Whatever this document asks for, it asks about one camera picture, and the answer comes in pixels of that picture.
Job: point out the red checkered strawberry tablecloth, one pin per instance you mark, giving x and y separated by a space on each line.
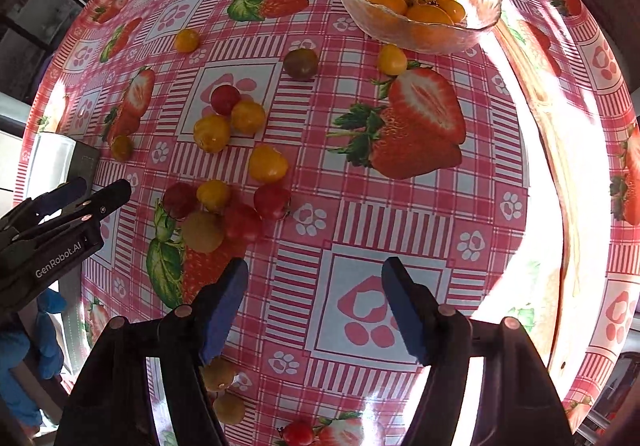
350 176

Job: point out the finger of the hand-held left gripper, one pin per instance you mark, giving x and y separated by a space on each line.
111 198
62 193

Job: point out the silver metal box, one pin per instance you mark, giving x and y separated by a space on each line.
55 156

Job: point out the red cherry tomato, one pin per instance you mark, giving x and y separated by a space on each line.
298 432
225 99
179 200
271 201
242 222

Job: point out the small orange cherry tomato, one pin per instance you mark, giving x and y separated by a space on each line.
121 147

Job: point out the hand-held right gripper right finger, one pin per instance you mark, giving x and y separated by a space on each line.
406 313

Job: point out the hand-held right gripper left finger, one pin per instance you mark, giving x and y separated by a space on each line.
225 313

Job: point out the green-yellow cherry tomato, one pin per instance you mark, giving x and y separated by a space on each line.
229 407
218 373
202 231

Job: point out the person's left hand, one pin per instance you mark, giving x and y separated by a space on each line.
20 361

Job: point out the yellow cherry tomato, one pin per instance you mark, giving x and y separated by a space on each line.
186 40
212 133
392 59
248 116
213 195
268 164

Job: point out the dark brown cherry tomato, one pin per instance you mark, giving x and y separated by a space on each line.
301 64

